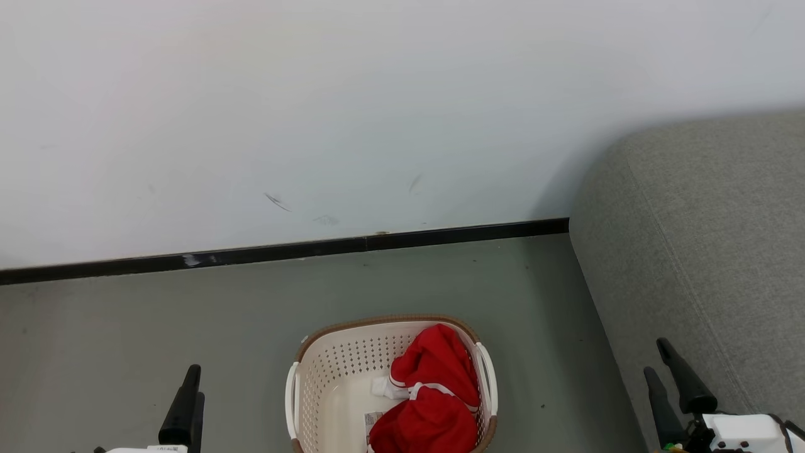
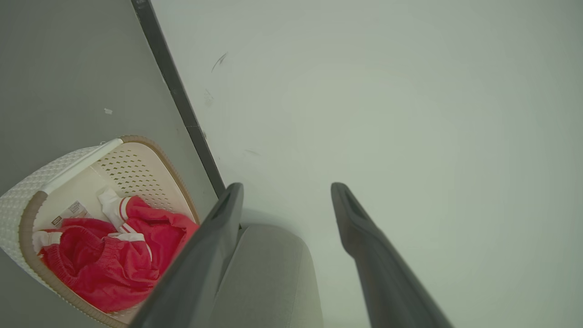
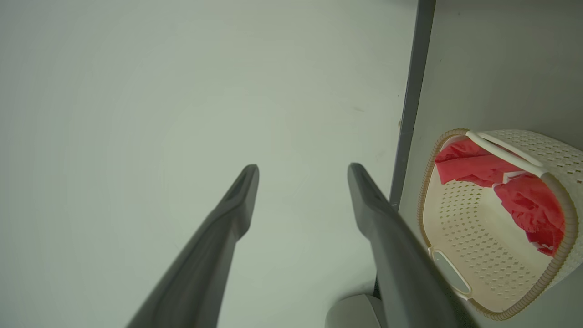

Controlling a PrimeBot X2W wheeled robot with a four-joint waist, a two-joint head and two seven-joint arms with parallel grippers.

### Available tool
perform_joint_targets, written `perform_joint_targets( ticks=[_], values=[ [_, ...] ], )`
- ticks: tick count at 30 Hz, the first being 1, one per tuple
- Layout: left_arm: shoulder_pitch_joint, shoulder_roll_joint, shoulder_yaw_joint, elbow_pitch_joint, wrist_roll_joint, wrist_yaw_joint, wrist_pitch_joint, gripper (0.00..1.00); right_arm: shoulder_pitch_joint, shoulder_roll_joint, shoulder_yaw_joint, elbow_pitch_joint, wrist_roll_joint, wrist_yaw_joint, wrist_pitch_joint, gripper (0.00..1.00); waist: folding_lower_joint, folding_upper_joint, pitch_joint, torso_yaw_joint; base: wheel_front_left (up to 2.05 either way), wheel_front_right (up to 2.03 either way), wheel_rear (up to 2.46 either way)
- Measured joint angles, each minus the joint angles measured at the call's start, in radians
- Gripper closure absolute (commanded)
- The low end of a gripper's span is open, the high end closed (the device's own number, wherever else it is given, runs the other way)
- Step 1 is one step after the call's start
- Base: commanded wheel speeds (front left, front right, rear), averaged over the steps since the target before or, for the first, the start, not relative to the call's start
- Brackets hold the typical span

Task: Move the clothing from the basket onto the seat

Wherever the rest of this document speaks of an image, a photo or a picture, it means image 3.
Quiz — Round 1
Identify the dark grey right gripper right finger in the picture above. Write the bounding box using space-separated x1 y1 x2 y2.
348 163 461 328

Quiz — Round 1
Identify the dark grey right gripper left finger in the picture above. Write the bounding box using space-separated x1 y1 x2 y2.
127 164 260 328

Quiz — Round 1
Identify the red garment with white trim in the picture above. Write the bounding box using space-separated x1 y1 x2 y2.
435 139 525 188
494 173 566 256

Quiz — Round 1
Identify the cream perforated laundry basket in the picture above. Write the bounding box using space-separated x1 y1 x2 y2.
418 128 583 320

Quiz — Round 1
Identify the dark grey baseboard strip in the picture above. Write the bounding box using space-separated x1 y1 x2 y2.
389 0 437 213

